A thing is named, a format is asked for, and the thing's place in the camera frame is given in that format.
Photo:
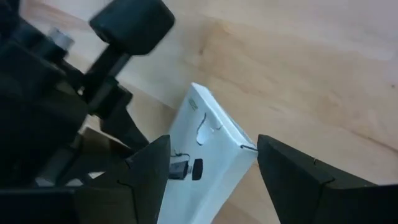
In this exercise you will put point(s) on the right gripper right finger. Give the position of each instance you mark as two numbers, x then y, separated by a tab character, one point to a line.
295	186

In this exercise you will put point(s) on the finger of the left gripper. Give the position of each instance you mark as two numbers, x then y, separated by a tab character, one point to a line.
133	25
121	124

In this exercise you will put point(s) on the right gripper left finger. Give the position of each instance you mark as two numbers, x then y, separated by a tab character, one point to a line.
143	186

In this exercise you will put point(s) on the white cardboard retail box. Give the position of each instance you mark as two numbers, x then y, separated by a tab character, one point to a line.
214	186

